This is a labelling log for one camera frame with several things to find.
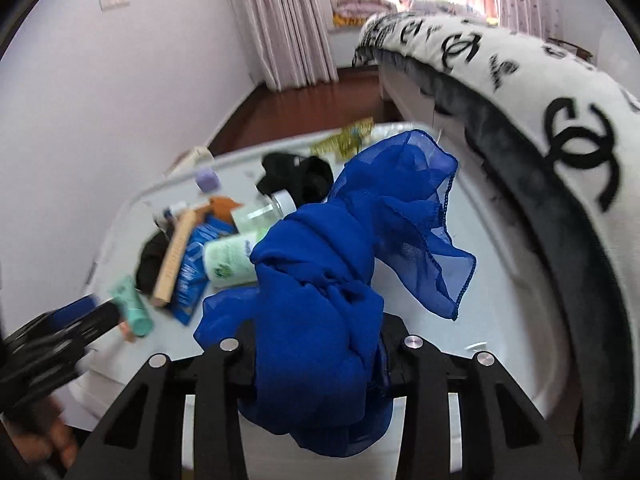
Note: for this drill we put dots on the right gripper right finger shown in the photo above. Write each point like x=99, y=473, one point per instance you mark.
x=503, y=436

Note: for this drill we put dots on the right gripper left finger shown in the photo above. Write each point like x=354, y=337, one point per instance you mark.
x=141, y=434

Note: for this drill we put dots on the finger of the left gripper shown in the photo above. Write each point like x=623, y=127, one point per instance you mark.
x=75, y=307
x=97, y=323

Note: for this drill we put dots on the black sock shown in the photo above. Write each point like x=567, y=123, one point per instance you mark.
x=151, y=259
x=308, y=179

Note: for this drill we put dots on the blue chiffon scarf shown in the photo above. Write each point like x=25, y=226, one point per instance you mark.
x=320, y=372

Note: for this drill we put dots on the person left hand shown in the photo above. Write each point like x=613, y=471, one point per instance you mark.
x=38, y=442

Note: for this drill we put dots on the peach white cosmetic tube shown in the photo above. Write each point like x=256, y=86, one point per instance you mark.
x=126, y=331

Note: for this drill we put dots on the teal cosmetic tube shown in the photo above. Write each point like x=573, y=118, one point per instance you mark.
x=131, y=307

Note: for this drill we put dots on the tan cardboard box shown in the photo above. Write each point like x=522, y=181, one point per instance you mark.
x=166, y=280

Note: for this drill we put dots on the blue foil packet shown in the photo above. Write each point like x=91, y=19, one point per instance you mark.
x=192, y=280

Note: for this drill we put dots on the white plastic storage lid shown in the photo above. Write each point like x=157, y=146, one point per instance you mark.
x=508, y=310

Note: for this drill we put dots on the white blue glue tube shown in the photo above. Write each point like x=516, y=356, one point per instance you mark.
x=169, y=214

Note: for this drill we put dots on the white green label bottle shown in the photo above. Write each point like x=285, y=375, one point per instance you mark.
x=227, y=261

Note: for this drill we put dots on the brown orange sock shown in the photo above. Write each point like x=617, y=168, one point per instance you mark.
x=219, y=207

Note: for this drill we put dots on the purple small box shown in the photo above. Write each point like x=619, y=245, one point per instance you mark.
x=207, y=180

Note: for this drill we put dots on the small white green bottle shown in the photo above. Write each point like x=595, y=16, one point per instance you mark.
x=264, y=212

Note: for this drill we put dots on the white brown floor object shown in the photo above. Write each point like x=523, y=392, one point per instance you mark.
x=188, y=160

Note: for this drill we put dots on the black white logo blanket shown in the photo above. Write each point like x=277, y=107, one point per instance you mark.
x=563, y=139

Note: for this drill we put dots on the gold tinsel wrapper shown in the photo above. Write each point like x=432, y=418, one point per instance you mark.
x=346, y=143

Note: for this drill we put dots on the pink striped curtain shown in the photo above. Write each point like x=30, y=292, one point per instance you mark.
x=287, y=42

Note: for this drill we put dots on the folded bedding on windowsill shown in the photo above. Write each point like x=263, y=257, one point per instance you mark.
x=354, y=13

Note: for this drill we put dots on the wall outlet plate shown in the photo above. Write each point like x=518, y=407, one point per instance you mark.
x=108, y=5

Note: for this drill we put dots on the white bed frame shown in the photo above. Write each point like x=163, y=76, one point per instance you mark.
x=413, y=103

